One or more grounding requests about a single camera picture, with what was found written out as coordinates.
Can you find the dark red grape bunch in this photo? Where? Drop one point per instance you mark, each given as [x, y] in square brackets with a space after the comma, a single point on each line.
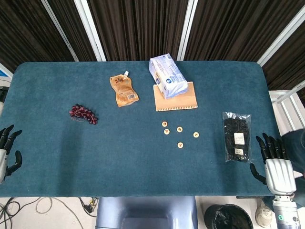
[83, 114]

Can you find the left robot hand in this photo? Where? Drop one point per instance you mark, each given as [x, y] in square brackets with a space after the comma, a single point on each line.
[3, 159]

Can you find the white frame post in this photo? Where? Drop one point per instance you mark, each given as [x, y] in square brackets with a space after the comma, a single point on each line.
[281, 39]
[60, 31]
[90, 31]
[187, 31]

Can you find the black trash bin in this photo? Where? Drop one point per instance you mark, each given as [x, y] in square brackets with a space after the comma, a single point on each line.
[226, 218]

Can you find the teal table cloth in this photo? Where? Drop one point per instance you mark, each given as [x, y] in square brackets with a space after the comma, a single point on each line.
[119, 155]

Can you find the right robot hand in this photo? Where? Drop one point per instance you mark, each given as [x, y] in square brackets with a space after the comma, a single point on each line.
[281, 174]

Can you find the orange spout pouch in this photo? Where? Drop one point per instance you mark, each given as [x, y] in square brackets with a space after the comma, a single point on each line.
[124, 90]

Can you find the white blue tissue pack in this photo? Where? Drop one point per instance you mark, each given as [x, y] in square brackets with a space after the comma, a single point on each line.
[168, 76]

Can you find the white frame with blue label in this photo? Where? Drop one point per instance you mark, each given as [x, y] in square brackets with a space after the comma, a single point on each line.
[3, 74]

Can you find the black gloves in plastic bag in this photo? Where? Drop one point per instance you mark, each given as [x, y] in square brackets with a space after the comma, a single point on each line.
[238, 138]

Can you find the kraft spiral notebook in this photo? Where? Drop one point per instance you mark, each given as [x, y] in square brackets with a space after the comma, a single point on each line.
[181, 102]

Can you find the white sneaker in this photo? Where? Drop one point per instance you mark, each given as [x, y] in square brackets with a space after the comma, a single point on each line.
[263, 214]

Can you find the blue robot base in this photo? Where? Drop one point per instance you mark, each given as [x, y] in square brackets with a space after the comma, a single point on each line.
[143, 212]

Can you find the white metal rack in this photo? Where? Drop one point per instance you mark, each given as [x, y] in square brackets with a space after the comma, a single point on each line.
[289, 105]

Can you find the person in dark clothes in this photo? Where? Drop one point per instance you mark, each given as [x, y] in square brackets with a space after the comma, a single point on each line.
[295, 148]

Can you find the dark brown curtain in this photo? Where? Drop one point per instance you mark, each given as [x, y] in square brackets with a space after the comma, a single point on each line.
[143, 28]

